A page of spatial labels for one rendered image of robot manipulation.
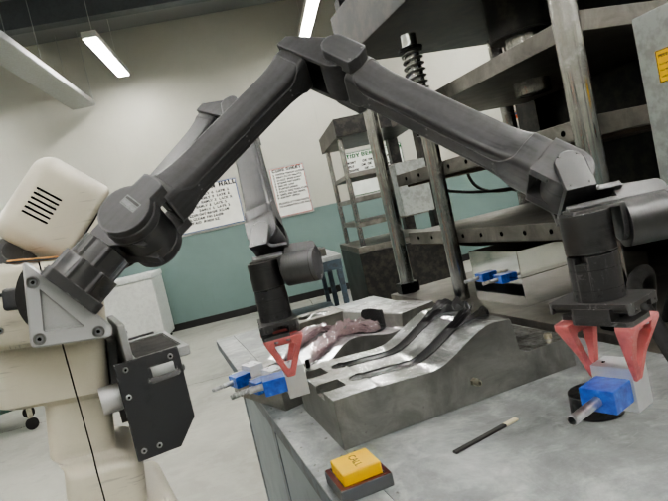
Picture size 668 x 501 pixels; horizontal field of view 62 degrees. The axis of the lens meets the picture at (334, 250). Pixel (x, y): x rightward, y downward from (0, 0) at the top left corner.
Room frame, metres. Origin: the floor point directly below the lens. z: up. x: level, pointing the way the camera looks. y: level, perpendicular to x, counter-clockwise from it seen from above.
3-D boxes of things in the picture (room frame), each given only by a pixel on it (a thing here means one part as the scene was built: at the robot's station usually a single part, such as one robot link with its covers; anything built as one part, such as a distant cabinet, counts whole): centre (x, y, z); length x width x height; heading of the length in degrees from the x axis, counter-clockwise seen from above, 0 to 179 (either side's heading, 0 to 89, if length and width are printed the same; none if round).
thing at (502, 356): (1.13, -0.14, 0.87); 0.50 x 0.26 x 0.14; 108
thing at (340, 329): (1.44, 0.05, 0.90); 0.26 x 0.18 x 0.08; 125
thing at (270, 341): (0.96, 0.12, 0.99); 0.07 x 0.07 x 0.09; 11
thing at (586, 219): (0.65, -0.30, 1.12); 0.07 x 0.06 x 0.07; 84
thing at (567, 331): (0.66, -0.29, 0.98); 0.07 x 0.07 x 0.09; 36
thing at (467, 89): (1.98, -0.86, 1.52); 1.10 x 0.70 x 0.05; 18
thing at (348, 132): (6.06, -0.64, 1.03); 1.54 x 0.94 x 2.06; 7
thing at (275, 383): (0.97, 0.16, 0.93); 0.13 x 0.05 x 0.05; 101
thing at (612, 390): (0.63, -0.27, 0.93); 0.13 x 0.05 x 0.05; 126
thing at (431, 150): (2.02, -0.42, 1.10); 0.05 x 0.05 x 1.30
